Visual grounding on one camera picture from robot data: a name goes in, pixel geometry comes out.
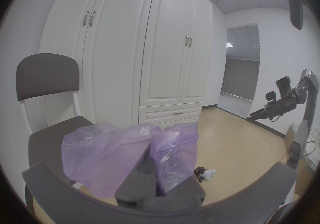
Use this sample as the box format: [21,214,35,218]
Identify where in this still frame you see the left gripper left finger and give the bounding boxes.
[115,140,158,208]

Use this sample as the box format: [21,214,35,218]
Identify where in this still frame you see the white chair dark grey seat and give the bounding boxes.
[16,53,94,188]

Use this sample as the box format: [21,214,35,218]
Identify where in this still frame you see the purple plastic bag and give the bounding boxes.
[61,121,199,199]

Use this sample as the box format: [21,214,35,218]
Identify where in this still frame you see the grey curtain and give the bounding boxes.
[221,58,260,101]

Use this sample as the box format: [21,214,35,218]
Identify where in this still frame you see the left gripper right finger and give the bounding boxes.
[162,174,206,205]

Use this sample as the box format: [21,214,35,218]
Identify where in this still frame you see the clear printed wrapper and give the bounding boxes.
[201,168,217,182]

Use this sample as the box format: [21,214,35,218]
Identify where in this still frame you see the white wardrobe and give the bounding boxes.
[39,0,213,130]

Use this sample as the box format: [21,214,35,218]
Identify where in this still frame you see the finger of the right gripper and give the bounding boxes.
[250,108,268,120]

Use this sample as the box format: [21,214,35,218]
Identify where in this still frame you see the black plastic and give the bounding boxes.
[194,166,206,183]

